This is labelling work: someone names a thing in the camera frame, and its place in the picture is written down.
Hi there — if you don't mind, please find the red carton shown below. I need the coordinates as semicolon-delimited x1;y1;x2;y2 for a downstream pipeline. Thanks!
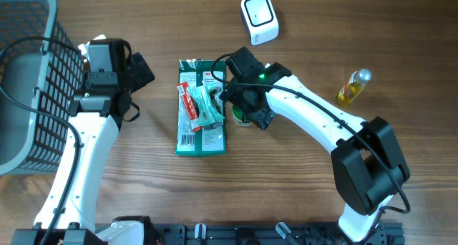
232;105;251;127

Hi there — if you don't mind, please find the teal tissue packet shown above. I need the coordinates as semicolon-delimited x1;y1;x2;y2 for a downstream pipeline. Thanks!
187;83;225;127

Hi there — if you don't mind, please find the green packaged goods bag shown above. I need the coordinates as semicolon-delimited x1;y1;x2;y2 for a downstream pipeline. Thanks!
175;59;226;157

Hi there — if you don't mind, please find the red stick sachet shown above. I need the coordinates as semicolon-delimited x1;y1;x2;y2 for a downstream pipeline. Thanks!
177;82;203;133

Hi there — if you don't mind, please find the yellow oil glass bottle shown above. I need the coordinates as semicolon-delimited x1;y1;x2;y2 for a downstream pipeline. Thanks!
336;69;372;107

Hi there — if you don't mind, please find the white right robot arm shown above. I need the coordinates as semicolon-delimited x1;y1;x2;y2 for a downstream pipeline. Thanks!
220;62;410;244

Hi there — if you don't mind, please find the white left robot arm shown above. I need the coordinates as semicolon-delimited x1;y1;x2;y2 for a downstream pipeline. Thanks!
11;53;157;244

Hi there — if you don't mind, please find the white barcode scanner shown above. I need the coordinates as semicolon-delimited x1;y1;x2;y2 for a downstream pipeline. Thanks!
240;0;279;46

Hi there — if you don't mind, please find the grey plastic shopping basket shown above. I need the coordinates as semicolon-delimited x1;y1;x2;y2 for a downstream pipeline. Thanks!
1;0;84;175

